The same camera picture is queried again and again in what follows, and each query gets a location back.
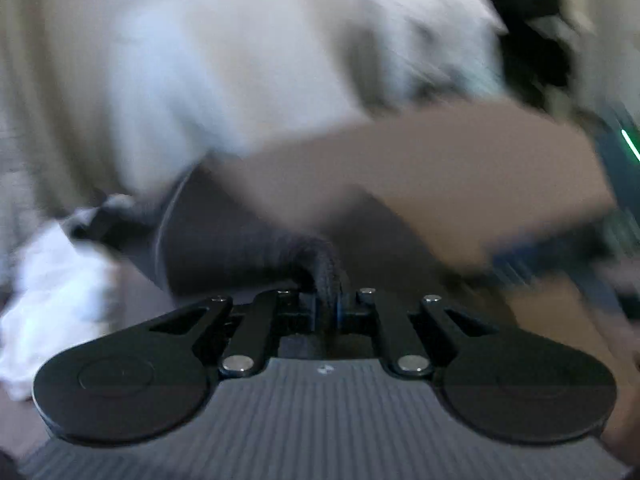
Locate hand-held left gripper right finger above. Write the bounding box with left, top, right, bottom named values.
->
left=336, top=287, right=499, bottom=379

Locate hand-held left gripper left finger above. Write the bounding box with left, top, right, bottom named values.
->
left=147, top=287, right=322, bottom=379

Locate dark grey fleece garment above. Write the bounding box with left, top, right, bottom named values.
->
left=70, top=165, right=517, bottom=361

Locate brown cardboard box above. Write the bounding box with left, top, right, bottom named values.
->
left=220, top=99, right=640, bottom=461

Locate white quilted jacket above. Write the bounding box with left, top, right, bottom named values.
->
left=370, top=0, right=507, bottom=103

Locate white sheet-covered furniture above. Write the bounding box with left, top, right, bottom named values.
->
left=107, top=0, right=386, bottom=203

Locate white fluffy blanket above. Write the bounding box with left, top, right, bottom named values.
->
left=0, top=220, right=122, bottom=402

